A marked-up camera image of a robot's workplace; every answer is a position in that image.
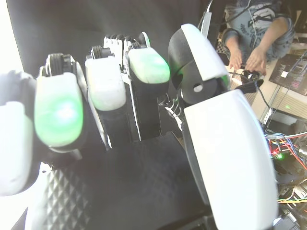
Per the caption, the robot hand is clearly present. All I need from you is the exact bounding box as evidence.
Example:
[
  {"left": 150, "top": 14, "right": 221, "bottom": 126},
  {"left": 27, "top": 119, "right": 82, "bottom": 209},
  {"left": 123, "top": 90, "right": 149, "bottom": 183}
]
[{"left": 0, "top": 23, "right": 280, "bottom": 230}]

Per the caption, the person's right hand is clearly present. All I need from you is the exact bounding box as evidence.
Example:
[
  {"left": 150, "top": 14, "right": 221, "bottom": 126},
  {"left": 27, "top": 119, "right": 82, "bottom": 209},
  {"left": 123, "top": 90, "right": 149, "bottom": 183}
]
[{"left": 229, "top": 44, "right": 243, "bottom": 70}]

